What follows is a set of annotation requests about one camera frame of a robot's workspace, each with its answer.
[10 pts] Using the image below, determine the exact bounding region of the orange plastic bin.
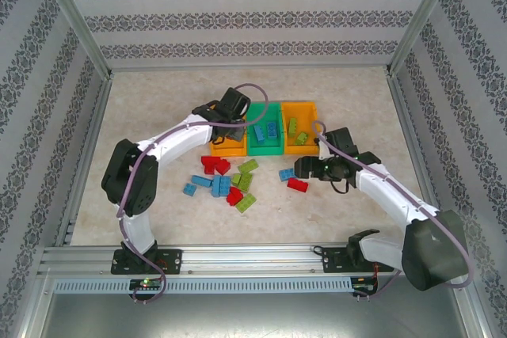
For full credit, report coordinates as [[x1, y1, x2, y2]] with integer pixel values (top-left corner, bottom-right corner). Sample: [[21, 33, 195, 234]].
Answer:
[[208, 100, 250, 158], [280, 100, 321, 156]]

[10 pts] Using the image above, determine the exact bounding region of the green plastic bin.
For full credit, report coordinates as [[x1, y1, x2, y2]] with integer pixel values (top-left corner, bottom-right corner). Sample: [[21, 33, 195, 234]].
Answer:
[[245, 101, 286, 157]]

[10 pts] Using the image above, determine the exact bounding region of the small green circuit board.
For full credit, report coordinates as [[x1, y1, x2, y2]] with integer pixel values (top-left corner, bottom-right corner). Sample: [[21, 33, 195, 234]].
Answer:
[[129, 277, 164, 291], [352, 276, 379, 295]]

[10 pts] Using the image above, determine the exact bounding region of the grey metal panel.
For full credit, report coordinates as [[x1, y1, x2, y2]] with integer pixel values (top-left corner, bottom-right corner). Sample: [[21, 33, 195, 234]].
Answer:
[[39, 292, 476, 338]]

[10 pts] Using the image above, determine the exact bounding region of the aluminium side rail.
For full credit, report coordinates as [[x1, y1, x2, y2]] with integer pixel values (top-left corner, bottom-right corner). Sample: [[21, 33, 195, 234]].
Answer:
[[387, 72, 452, 243], [53, 76, 114, 247]]

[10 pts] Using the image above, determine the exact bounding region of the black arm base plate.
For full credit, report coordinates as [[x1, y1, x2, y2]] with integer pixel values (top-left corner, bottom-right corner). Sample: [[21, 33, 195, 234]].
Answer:
[[320, 246, 396, 275], [110, 249, 184, 275]]

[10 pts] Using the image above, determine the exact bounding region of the aluminium mounting rail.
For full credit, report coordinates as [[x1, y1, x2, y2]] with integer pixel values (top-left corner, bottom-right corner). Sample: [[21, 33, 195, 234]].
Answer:
[[37, 245, 467, 278]]

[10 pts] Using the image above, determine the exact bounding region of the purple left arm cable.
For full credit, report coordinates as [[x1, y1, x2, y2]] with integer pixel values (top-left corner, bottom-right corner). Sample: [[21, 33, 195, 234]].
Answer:
[[117, 82, 272, 304]]

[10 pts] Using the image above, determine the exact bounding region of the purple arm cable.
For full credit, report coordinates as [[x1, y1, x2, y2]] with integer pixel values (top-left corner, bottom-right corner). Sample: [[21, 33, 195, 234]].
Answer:
[[311, 119, 473, 300], [117, 82, 272, 304]]

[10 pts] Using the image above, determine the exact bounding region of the grey slotted cable duct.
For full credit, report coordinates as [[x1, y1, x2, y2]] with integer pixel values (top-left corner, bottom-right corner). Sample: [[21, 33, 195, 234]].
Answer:
[[53, 277, 354, 294]]

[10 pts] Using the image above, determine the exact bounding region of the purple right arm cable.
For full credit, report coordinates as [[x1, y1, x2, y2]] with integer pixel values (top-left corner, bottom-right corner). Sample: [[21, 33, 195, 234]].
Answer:
[[311, 119, 473, 300]]

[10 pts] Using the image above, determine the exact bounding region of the aluminium frame post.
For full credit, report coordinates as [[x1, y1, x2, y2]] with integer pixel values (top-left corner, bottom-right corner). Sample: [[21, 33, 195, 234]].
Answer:
[[30, 0, 115, 80], [386, 0, 463, 77]]

